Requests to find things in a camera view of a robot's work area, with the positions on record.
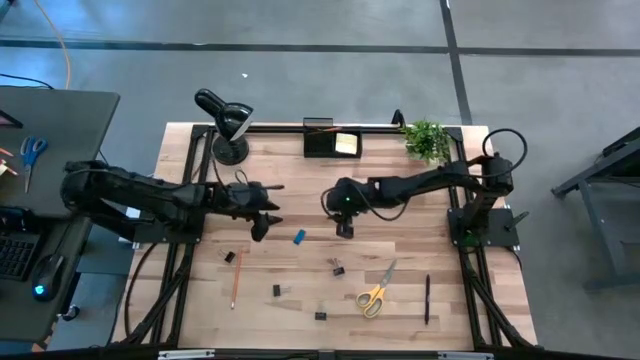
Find black computer mouse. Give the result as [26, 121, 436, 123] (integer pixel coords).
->
[31, 253, 66, 303]

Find yellow sticky note pad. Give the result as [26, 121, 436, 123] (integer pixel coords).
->
[334, 132, 359, 156]

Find green plant in white pot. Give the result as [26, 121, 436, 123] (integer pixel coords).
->
[401, 119, 453, 166]

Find black lever handle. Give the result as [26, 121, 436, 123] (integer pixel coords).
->
[503, 210, 530, 232]

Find silver frame bracket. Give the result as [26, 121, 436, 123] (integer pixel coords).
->
[158, 349, 217, 360]
[438, 351, 496, 360]

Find black keyboard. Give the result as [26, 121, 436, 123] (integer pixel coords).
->
[0, 230, 40, 282]

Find black desk lamp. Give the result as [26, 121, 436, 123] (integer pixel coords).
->
[193, 88, 255, 167]

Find orange yellow cable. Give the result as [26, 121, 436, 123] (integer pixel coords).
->
[32, 0, 74, 90]

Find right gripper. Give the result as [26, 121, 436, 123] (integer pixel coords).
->
[327, 177, 377, 241]

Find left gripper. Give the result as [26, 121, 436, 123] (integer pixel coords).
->
[215, 180, 285, 243]

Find black mesh desk organizer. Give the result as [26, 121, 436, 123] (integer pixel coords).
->
[302, 117, 363, 160]

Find yellow handled scissors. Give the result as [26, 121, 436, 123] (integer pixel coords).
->
[355, 258, 399, 320]

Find dark grey side desk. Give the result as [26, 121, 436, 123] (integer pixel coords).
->
[0, 85, 121, 346]

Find blue handled scissors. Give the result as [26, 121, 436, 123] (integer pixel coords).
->
[19, 135, 49, 195]

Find black metal stand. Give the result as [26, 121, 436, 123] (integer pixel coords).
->
[551, 126, 640, 291]

